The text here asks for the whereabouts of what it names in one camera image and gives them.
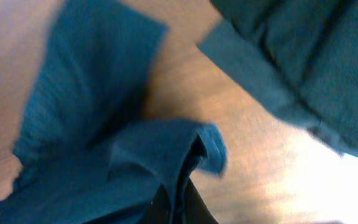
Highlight dark green garment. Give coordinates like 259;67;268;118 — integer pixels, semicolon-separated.
198;0;358;157

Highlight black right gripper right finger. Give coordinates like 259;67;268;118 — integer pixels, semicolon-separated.
182;180;218;224

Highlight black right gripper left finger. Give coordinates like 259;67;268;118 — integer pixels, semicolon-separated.
137;184;174;224

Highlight navy blue shorts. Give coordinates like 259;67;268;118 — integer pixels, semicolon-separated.
0;1;227;223

